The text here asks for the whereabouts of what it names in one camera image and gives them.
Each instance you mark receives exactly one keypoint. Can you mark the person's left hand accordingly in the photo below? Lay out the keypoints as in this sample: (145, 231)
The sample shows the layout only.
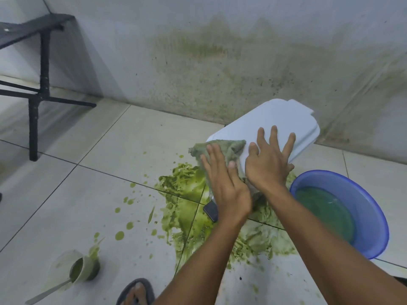
(230, 193)

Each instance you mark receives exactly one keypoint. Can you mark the person's right hand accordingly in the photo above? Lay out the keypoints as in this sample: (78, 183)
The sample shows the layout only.
(270, 168)

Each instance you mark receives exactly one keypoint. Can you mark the grey pedal bin white lid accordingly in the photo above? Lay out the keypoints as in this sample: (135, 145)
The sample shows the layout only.
(279, 117)

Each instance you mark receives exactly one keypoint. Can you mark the green stained cleaning cloth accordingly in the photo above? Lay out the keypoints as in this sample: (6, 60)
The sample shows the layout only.
(197, 150)

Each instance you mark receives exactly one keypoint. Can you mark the person's right forearm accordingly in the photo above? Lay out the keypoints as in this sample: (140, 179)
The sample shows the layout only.
(343, 257)

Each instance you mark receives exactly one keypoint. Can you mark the person's left forearm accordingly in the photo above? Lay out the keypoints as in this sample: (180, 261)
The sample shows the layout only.
(203, 266)

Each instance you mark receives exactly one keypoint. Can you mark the person's left sandalled foot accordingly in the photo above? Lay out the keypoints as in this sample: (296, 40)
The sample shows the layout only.
(135, 293)

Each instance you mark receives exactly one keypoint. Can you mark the blue plastic basin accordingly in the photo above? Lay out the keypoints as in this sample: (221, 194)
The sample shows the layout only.
(365, 203)

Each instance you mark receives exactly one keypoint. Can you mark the metal spoon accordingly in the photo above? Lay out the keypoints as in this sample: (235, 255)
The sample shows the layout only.
(47, 292)

